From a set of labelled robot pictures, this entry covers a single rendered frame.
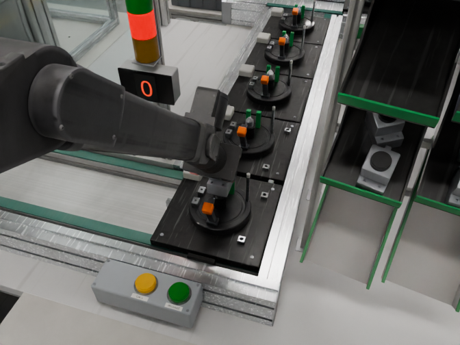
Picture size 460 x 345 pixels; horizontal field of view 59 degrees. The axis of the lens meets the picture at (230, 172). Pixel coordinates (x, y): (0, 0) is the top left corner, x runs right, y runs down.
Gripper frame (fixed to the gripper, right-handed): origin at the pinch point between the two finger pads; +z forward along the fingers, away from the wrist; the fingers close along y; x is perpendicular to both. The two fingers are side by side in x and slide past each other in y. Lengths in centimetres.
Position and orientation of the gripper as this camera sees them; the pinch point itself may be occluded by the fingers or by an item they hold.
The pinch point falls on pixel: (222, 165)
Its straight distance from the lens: 84.0
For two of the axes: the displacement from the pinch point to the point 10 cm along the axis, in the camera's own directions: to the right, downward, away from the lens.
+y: -9.5, -2.0, 2.2
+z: 2.0, 1.4, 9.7
